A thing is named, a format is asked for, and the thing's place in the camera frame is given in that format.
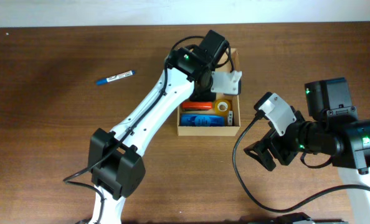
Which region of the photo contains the orange black stapler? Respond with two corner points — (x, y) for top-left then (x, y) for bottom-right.
(181, 101), (213, 111)

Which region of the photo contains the yellow clear tape roll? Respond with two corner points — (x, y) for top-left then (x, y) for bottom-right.
(214, 99), (232, 116)

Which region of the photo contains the cardboard box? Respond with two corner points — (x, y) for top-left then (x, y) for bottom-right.
(176, 47), (242, 137)

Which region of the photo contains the blue plastic tray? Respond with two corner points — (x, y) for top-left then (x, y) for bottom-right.
(180, 114), (225, 127)

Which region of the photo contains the blue white whiteboard marker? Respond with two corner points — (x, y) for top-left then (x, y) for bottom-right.
(96, 70), (135, 86)

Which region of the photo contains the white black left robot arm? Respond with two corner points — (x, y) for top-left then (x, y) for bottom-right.
(87, 30), (229, 223)

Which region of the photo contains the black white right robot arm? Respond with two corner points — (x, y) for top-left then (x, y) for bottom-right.
(244, 78), (370, 223)

